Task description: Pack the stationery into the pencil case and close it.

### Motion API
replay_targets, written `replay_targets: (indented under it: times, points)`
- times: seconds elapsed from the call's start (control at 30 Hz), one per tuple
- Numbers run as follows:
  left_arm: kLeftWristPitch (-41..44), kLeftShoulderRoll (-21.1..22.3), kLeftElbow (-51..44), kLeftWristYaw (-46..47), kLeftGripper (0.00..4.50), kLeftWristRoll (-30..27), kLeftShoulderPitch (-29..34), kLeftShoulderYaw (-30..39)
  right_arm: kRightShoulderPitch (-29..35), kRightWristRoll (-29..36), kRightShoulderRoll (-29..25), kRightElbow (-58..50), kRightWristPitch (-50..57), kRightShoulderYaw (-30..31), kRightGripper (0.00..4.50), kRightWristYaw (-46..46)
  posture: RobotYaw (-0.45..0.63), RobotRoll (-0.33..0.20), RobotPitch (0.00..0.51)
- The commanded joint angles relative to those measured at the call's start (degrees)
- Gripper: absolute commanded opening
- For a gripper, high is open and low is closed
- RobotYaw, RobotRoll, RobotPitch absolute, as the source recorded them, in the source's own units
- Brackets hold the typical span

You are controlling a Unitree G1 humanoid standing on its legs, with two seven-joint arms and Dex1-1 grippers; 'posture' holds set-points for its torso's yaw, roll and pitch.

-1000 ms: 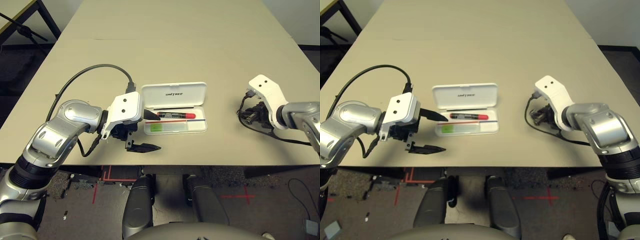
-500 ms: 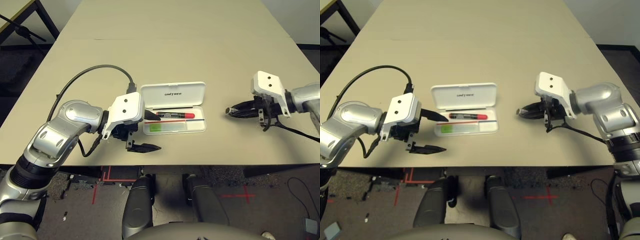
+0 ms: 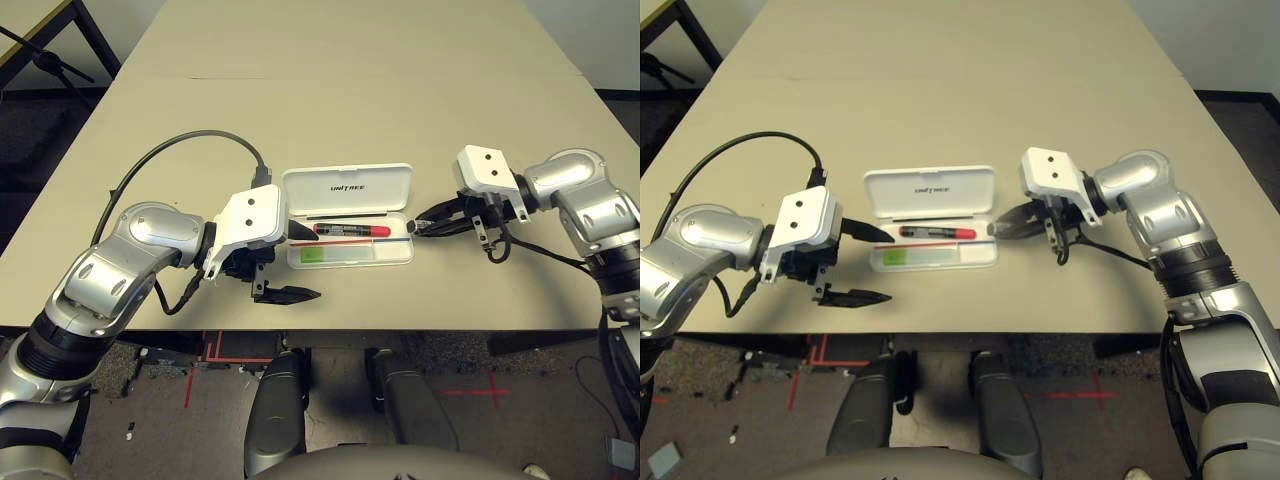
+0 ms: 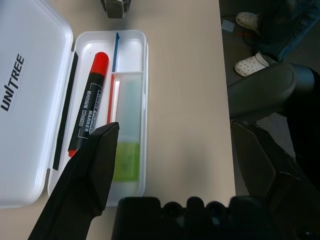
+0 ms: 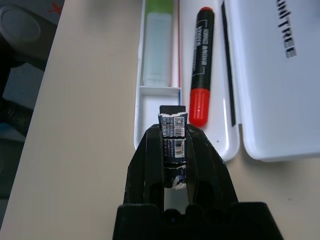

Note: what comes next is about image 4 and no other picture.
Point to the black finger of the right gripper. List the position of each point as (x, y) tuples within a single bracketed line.
[(115, 8)]

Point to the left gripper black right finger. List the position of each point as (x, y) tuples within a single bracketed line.
[(270, 170)]

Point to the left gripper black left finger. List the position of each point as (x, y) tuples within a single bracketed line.
[(82, 180)]

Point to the white Unitree pencil case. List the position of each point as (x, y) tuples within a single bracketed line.
[(32, 112)]

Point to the translucent eraser with green label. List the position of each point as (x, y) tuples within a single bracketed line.
[(130, 110)]

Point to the black marker with red cap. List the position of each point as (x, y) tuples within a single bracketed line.
[(92, 95)]

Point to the white clog shoe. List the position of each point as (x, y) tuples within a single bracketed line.
[(247, 21), (250, 65)]

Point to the small grey box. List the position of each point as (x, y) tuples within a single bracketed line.
[(228, 26)]

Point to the bystander blue jeans leg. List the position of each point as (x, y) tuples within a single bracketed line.
[(287, 30)]

